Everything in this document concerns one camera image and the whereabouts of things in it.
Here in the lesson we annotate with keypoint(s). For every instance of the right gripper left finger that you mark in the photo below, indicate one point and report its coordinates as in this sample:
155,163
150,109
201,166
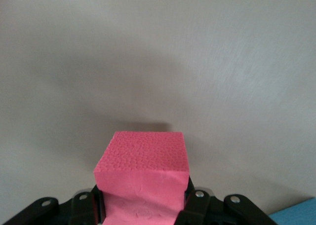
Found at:
61,212

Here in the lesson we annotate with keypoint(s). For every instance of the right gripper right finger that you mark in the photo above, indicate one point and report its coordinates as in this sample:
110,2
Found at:
222,210

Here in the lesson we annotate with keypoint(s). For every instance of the red foam cube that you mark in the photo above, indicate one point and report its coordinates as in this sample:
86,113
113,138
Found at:
145,170

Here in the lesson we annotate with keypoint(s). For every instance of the brown table mat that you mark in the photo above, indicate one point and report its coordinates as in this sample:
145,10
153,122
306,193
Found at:
158,62

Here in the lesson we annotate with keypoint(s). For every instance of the light blue foam cube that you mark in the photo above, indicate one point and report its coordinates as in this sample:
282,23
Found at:
296,212

